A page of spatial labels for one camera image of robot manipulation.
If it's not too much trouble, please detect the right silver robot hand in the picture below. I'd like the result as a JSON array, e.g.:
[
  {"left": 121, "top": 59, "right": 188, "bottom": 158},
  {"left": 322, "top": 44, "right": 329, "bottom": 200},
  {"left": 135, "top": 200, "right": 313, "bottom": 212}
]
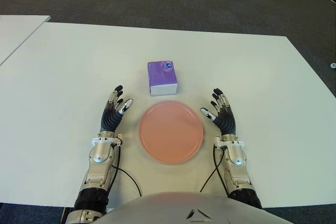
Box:
[{"left": 199, "top": 87, "right": 237, "bottom": 135}]

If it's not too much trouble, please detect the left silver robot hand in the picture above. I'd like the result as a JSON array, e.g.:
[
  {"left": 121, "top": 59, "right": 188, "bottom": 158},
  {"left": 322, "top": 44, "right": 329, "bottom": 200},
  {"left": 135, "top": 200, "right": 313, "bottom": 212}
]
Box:
[{"left": 99, "top": 84, "right": 134, "bottom": 133}]

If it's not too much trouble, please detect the purple tissue paper pack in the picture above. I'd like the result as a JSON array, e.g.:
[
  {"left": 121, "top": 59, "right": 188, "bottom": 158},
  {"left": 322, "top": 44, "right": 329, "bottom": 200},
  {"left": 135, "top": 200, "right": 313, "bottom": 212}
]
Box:
[{"left": 146, "top": 60, "right": 180, "bottom": 97}]

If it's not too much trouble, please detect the pink round plate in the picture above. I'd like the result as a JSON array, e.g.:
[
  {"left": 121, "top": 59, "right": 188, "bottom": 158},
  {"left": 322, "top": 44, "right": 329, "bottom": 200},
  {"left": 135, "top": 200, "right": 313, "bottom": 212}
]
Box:
[{"left": 138, "top": 100, "right": 205, "bottom": 165}]

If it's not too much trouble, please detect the silver robot torso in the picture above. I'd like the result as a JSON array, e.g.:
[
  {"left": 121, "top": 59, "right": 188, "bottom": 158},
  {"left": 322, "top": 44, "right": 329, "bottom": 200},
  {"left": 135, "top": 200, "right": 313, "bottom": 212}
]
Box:
[{"left": 90, "top": 191, "right": 297, "bottom": 224}]

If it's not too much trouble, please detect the adjacent white table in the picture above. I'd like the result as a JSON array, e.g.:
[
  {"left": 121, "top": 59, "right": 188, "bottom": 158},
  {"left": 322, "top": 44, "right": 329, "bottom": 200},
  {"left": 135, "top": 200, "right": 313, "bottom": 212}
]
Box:
[{"left": 0, "top": 15, "right": 51, "bottom": 66}]

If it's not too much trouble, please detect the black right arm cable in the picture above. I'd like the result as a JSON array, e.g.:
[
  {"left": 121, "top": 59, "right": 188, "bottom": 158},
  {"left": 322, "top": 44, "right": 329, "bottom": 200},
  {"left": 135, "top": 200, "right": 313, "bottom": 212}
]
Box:
[{"left": 201, "top": 144, "right": 229, "bottom": 197}]

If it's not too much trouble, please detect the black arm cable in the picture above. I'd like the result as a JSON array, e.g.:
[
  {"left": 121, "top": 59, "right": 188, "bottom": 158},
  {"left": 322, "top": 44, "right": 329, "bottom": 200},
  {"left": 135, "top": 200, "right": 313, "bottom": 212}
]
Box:
[
  {"left": 201, "top": 144, "right": 229, "bottom": 197},
  {"left": 111, "top": 145, "right": 144, "bottom": 198}
]

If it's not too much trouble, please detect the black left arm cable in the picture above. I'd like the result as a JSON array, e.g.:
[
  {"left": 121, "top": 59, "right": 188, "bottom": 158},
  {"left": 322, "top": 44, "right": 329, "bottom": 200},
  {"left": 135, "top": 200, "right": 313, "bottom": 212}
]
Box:
[{"left": 111, "top": 145, "right": 144, "bottom": 198}]

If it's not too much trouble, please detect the black table leg frame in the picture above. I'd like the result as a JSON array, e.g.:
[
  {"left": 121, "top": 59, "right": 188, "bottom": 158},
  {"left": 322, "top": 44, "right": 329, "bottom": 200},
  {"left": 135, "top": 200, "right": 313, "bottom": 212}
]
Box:
[{"left": 62, "top": 206, "right": 79, "bottom": 221}]

